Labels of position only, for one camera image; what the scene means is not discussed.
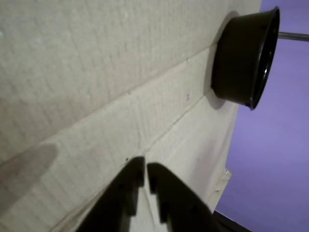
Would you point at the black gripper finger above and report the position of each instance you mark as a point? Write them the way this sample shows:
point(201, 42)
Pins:
point(113, 205)
point(183, 207)

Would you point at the black round plastic bin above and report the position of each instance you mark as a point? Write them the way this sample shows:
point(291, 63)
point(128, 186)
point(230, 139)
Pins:
point(239, 60)

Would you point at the large flat cardboard sheet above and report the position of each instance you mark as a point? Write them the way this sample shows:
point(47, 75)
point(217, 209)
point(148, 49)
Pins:
point(96, 84)

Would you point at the grey metal rod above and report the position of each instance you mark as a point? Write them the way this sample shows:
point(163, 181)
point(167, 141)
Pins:
point(294, 35)

